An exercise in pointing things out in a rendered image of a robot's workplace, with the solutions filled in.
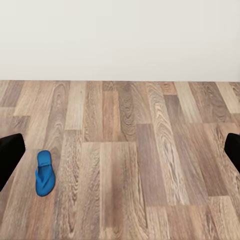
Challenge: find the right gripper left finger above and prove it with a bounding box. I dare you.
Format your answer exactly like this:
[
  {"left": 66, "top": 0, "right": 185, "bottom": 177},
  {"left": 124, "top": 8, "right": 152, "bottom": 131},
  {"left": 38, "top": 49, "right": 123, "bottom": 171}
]
[{"left": 0, "top": 133, "right": 26, "bottom": 192}]

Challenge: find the sandal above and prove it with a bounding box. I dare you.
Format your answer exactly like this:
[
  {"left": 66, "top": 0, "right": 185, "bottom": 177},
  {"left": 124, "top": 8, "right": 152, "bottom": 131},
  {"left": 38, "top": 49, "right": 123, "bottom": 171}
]
[{"left": 35, "top": 150, "right": 56, "bottom": 197}]

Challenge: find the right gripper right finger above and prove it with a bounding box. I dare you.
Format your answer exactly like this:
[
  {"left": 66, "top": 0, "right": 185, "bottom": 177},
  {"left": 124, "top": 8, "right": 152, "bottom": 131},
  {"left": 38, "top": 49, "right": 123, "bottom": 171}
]
[{"left": 224, "top": 133, "right": 240, "bottom": 173}]

